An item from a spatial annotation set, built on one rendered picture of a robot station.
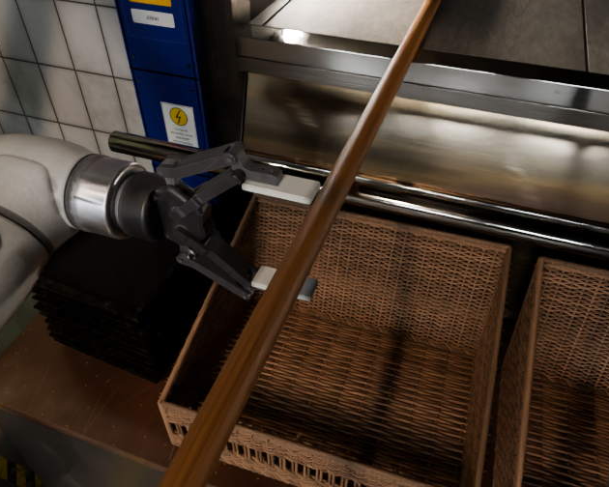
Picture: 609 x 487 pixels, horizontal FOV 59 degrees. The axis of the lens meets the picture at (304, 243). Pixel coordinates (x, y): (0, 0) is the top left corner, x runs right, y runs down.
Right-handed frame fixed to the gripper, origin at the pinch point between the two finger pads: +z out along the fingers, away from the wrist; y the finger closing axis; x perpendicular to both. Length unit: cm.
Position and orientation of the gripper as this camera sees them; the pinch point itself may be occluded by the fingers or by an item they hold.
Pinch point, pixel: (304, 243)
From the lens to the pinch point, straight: 55.4
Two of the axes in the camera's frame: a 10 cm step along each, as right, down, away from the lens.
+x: -3.4, 6.4, -6.9
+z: 9.4, 2.3, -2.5
